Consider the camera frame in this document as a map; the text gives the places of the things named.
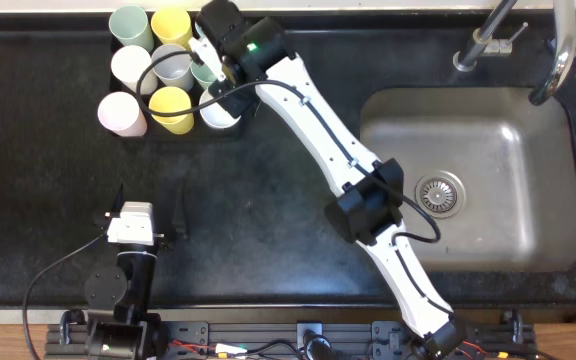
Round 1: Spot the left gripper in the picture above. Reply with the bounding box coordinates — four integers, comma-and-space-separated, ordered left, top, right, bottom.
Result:
109, 182, 190, 252

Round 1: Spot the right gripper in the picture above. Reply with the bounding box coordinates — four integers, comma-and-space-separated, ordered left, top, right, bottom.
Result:
208, 79, 261, 120

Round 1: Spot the white cup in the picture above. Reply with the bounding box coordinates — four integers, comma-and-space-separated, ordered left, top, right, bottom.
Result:
198, 88, 242, 131
110, 44, 159, 96

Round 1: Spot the black tray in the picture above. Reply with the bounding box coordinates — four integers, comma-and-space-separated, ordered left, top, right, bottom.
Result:
108, 28, 250, 142

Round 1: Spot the green cup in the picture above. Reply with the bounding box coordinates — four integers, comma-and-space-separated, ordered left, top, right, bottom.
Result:
190, 60, 219, 91
108, 4, 156, 53

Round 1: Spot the yellow cup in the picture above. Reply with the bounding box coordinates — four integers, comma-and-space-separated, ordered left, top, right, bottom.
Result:
148, 85, 196, 136
150, 5, 194, 50

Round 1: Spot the grey cup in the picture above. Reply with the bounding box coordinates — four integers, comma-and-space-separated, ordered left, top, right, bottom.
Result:
150, 43, 196, 93

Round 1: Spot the pink cup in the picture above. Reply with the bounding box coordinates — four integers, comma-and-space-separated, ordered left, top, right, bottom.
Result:
96, 91, 149, 139

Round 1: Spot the steel tap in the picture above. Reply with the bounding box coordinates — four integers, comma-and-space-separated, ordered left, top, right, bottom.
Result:
451, 0, 576, 107

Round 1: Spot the steel sink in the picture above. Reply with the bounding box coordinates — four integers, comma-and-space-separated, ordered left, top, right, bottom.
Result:
359, 86, 576, 274

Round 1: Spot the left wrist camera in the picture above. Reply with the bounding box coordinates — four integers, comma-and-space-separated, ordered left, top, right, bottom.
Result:
106, 201, 165, 247

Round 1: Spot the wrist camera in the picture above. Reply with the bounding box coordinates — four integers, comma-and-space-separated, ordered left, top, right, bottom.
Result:
106, 201, 165, 247
188, 35, 228, 84

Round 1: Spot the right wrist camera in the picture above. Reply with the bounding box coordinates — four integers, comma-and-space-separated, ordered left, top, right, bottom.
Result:
188, 35, 228, 84

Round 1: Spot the mounting rail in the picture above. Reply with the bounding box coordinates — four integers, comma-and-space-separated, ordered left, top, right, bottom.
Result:
44, 308, 540, 360

